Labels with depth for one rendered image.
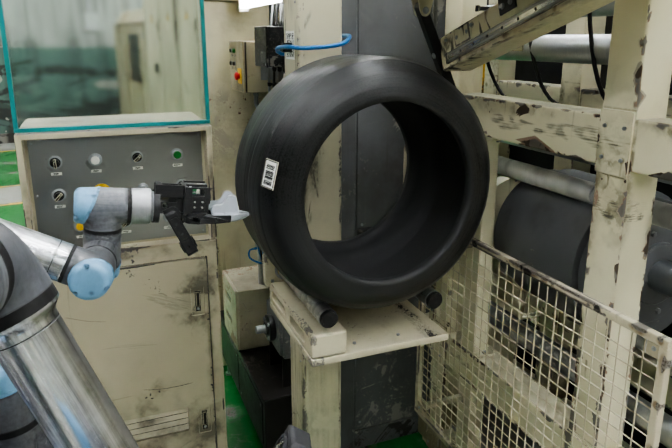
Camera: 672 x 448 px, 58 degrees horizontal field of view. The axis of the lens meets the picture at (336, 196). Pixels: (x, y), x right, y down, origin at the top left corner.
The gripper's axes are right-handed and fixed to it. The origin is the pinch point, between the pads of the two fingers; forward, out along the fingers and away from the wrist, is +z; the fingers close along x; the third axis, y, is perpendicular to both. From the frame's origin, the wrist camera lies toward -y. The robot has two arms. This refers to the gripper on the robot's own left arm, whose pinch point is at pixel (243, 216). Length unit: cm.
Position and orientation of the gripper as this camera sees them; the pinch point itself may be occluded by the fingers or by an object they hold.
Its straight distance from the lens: 140.0
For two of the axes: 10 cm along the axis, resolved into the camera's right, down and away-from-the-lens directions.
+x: -3.7, -2.3, 9.0
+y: 1.1, -9.7, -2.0
